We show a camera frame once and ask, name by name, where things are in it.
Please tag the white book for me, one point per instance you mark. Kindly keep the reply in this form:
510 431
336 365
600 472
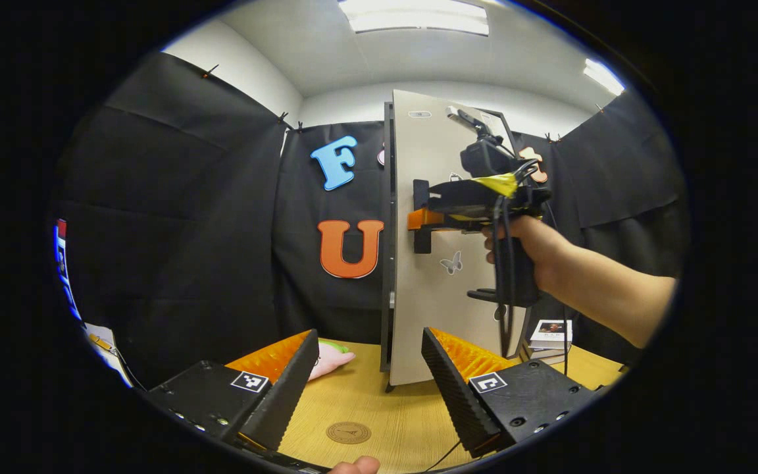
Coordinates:
550 329

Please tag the white paper sheet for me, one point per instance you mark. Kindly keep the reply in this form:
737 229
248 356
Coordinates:
106 349

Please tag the small ceiling light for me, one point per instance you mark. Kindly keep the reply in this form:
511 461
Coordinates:
604 76

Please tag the pink plush toy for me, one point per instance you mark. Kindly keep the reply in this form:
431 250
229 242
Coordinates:
329 359

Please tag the round brown coaster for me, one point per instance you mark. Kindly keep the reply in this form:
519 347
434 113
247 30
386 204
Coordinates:
349 432

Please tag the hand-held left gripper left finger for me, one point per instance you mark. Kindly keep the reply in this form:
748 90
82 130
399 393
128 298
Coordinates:
287 395

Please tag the large ceiling light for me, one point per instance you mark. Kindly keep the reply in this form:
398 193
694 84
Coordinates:
418 16

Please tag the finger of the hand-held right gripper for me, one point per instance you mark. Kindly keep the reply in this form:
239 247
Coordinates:
464 201

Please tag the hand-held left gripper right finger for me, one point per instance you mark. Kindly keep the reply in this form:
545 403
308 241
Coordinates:
454 395

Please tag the lit screen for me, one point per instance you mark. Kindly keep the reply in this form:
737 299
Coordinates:
62 263

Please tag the beige cabinet door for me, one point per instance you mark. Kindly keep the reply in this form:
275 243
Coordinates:
431 316

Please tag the grey cabinet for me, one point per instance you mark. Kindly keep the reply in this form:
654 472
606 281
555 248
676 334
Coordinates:
387 263

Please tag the black backdrop cloth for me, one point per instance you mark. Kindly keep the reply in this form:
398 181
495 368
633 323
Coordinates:
188 230

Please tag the dark grey book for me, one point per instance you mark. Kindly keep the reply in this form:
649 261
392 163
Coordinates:
543 355

